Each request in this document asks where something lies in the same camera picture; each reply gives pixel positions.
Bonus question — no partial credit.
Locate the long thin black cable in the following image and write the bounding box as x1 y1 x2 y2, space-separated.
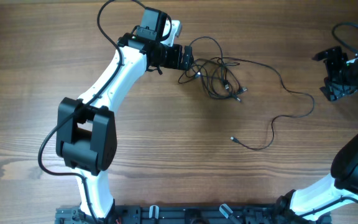
225 56 316 152

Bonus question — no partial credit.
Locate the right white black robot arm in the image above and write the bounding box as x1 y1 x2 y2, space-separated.
270 42 358 223

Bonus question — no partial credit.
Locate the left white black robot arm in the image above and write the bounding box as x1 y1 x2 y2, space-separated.
56 7 193 223

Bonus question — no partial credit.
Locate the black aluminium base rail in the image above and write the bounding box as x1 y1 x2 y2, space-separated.
54 203 333 224

